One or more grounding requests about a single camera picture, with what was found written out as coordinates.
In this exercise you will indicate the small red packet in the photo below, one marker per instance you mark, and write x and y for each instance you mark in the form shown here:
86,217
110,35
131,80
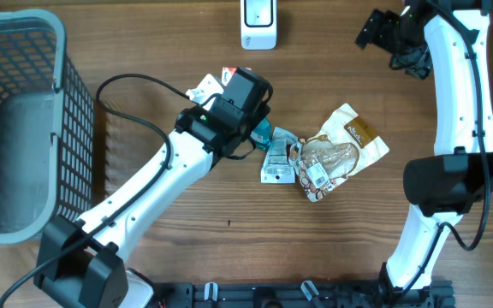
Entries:
227,74

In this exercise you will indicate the clear bag with printed card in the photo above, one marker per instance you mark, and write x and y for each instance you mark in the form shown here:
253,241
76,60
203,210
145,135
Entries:
276,168

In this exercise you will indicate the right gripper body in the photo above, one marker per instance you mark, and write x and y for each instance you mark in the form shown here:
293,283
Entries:
397,39

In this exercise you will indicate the white box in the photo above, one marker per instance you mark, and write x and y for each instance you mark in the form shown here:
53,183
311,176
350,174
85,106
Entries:
345,145

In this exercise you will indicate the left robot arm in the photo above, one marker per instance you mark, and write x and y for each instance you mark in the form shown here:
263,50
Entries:
81,263

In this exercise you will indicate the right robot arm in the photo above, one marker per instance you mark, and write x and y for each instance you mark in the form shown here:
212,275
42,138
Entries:
445,40

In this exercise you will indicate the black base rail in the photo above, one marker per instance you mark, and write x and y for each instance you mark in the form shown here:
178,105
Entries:
343,294

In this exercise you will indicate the blue mouthwash bottle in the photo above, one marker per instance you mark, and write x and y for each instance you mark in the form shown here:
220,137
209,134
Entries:
261,134

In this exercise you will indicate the white barcode scanner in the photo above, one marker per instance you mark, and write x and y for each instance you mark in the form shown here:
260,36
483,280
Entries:
258,24

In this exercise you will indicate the grey plastic mesh basket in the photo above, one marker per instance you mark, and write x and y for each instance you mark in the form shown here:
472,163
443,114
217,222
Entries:
46,127

